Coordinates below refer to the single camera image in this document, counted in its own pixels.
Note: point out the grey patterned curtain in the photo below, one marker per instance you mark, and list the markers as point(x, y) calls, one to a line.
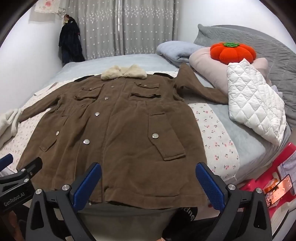
point(97, 30)
point(150, 27)

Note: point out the red plastic stool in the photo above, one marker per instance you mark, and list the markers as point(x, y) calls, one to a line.
point(254, 185)

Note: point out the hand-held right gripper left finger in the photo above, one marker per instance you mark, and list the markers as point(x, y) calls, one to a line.
point(87, 185)

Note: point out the dark hanging garment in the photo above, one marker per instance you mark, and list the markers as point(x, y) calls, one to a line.
point(69, 41)

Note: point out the white fluffy cloth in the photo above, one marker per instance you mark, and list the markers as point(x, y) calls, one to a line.
point(7, 125)

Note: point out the brown coat with fur collar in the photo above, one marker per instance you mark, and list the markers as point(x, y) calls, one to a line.
point(115, 139)

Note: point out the cherry print bed sheet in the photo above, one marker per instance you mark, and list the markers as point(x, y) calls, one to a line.
point(215, 139)

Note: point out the smartphone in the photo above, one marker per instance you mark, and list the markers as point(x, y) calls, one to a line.
point(279, 188)

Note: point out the pink pillow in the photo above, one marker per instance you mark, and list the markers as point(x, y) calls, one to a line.
point(205, 67)

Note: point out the bed with light blue sheet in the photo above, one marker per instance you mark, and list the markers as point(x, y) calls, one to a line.
point(245, 132)

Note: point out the orange pumpkin plush cushion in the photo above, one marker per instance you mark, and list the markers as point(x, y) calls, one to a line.
point(231, 54)

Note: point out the white wall cloth pink print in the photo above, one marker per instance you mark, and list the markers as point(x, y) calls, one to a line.
point(46, 5)

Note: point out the light blue folded blanket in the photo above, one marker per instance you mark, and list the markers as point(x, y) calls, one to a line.
point(175, 51)

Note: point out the black printed clothing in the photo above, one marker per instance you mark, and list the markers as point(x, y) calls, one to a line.
point(187, 215)

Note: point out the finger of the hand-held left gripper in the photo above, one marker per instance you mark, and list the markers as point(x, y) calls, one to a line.
point(31, 168)
point(5, 162)

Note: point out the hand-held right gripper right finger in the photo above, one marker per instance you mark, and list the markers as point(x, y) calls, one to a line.
point(208, 185)

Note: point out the white quilted jacket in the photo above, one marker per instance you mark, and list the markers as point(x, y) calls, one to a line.
point(254, 104)

